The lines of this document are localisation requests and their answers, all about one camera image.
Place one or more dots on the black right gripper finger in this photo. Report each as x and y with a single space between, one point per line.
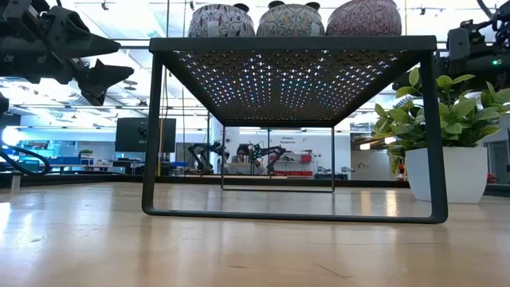
401 82

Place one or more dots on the black background robot arm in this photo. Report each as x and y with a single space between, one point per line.
193 149
277 150

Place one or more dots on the black perforated metal shelf riser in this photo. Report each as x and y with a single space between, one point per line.
287 79

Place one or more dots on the white ball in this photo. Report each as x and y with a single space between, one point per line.
221 22

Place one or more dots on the person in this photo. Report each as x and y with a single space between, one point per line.
243 153

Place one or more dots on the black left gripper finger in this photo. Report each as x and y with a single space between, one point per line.
101 77
75 42

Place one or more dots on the black computer monitor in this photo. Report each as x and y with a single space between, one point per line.
145 135

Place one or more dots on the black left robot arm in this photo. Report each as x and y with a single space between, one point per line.
3 104

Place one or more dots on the pink patterned candle jar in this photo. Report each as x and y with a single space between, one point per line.
363 18

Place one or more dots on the black aluminium table frame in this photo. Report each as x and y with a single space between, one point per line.
79 180

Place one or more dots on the red storage bins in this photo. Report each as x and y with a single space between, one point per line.
306 158

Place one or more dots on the beige teal patterned candle jar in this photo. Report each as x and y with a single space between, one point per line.
290 22

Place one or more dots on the green plant in white pot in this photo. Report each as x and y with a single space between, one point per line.
446 175

